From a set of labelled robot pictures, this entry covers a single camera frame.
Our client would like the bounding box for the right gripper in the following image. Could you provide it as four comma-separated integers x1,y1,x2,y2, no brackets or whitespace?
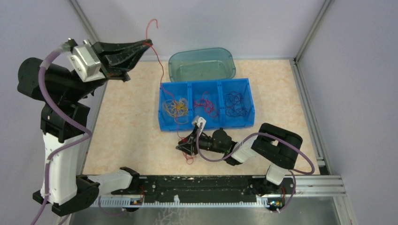
176,127,225,155

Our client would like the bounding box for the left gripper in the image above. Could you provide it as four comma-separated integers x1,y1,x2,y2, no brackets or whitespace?
63,37,153,102

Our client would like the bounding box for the grey beige cable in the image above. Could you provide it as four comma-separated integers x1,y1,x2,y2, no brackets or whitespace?
162,97,189,125

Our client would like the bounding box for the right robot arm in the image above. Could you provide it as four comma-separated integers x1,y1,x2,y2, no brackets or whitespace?
176,123,303,195

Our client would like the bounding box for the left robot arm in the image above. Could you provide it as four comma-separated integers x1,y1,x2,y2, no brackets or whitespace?
17,39,153,217

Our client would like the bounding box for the blue three-compartment bin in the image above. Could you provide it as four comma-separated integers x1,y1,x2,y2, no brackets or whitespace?
158,78,255,131

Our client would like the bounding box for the teal translucent plastic tub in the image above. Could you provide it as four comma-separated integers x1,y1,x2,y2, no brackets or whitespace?
168,47,237,82

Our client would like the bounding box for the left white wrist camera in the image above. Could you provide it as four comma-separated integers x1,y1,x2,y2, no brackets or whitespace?
69,42,105,83

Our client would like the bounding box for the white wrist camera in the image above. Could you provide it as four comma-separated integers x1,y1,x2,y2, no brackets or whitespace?
69,42,105,83
191,116,207,131

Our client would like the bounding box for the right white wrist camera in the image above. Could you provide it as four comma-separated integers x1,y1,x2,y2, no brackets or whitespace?
191,116,207,131

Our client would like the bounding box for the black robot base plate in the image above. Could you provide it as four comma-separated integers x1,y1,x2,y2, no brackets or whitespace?
112,175,293,203

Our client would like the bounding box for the white slotted cable duct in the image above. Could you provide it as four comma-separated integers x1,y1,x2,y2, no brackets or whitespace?
90,197,269,208

